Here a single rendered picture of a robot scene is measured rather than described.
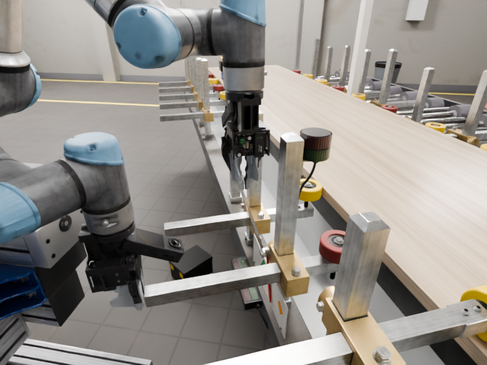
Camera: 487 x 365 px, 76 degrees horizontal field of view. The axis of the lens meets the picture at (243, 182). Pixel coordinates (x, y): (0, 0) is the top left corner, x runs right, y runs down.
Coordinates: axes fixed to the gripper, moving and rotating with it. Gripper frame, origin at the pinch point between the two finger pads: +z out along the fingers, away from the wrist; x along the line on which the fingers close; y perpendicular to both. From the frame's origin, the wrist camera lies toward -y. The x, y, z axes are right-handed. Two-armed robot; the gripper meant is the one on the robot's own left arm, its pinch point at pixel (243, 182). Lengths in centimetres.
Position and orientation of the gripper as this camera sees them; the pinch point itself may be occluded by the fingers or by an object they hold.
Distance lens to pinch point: 68.1
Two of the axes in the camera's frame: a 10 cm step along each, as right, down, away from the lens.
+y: 2.3, 4.3, -8.7
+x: 9.7, -1.2, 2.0
